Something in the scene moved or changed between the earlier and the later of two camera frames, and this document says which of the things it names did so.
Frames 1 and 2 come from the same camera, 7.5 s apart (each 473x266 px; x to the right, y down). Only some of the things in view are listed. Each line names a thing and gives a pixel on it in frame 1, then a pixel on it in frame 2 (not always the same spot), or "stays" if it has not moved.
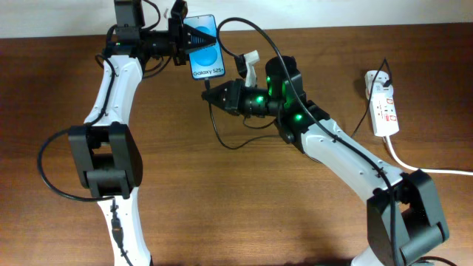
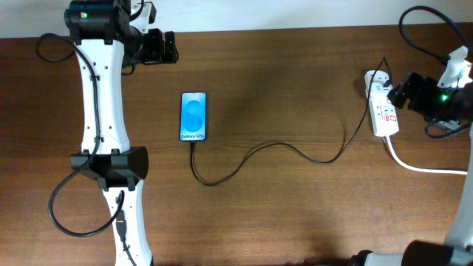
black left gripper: (186, 34) → (157, 55)
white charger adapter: (380, 91) stays
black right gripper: (238, 97) → (412, 91)
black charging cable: (384, 83) → (293, 145)
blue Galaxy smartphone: (206, 60) → (193, 117)
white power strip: (383, 108) stays
